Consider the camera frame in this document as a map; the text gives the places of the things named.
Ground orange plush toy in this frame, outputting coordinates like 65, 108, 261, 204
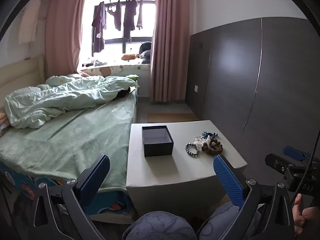
121, 54, 140, 61

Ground white low table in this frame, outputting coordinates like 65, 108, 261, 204
126, 120, 247, 215

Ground brown rudraksha bead bracelet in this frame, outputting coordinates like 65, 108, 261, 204
201, 138, 224, 156

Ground patterned window seat cushion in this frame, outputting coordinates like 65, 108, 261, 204
81, 64, 150, 77

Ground bed with green sheet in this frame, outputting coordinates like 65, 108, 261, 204
1, 90, 136, 224

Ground green box on bed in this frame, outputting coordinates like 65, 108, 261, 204
126, 74, 139, 81

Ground pink curtain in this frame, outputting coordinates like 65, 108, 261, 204
150, 0, 190, 102
44, 0, 85, 77

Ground dark blue bead bracelet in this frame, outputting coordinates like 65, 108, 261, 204
185, 142, 200, 156

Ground light green duvet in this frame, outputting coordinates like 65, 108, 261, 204
4, 76, 139, 129

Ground pink curtain left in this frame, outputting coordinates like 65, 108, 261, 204
44, 0, 85, 77

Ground dark pillows on sill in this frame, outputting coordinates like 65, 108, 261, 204
139, 42, 152, 64

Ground person's knee blue trousers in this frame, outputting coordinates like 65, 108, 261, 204
121, 211, 197, 239

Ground beige cloth on wall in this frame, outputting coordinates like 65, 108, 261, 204
18, 0, 41, 44

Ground white translucent jewelry piece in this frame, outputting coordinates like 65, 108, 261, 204
194, 136, 210, 151

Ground cardboard floor sheet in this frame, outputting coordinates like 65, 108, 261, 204
147, 113, 199, 123

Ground person's right hand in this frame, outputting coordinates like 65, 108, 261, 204
292, 193, 319, 239

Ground pink curtain right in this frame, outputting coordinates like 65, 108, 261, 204
150, 0, 190, 102

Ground dark grey wardrobe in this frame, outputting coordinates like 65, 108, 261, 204
185, 17, 319, 185

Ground black jewelry box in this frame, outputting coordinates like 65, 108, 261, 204
142, 125, 174, 157

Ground dark hanging clothes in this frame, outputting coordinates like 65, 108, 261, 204
92, 0, 144, 54

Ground beige headboard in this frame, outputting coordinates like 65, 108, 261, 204
0, 55, 45, 107

